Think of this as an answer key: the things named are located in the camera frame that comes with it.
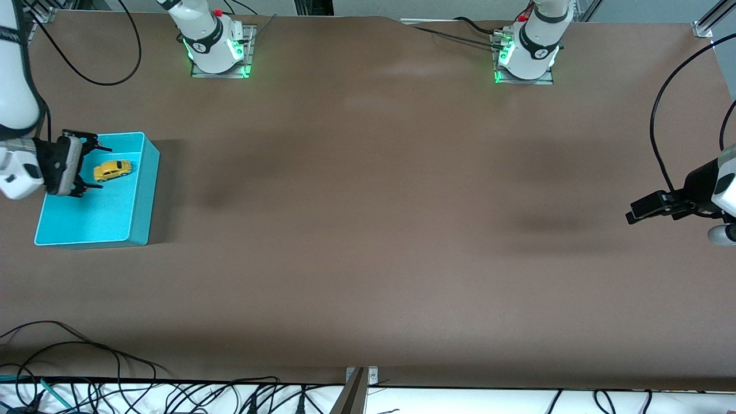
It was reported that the small metal edge bracket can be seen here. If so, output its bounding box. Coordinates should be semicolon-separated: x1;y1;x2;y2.
345;366;379;386

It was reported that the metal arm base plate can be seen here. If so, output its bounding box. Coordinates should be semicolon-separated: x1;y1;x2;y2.
190;24;256;79
490;32;555;86

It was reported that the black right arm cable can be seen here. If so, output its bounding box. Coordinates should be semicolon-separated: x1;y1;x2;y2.
11;0;143;139

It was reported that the teal cable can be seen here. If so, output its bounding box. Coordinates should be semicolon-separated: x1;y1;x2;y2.
0;374;74;410

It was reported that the brown table cover mat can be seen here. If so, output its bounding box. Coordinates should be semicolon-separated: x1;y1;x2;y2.
0;10;736;393

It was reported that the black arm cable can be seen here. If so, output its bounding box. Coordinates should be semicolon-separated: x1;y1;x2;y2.
649;32;736;219
11;0;143;139

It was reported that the black braided base cable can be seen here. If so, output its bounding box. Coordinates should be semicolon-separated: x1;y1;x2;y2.
411;24;504;49

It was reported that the turquoise plastic bin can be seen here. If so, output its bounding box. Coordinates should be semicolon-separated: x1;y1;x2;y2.
33;132;160;249

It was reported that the yellow beetle toy car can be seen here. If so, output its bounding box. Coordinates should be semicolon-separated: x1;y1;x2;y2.
93;160;133;183

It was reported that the grey metal camera bar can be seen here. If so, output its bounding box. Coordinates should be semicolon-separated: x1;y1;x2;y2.
329;368;369;414

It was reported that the long black loose cable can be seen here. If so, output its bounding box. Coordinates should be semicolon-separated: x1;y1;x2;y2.
0;321;173;383

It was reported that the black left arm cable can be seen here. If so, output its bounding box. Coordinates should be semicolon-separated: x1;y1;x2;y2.
649;32;736;219

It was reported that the black cable tangle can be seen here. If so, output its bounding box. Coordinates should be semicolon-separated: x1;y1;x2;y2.
167;377;346;414

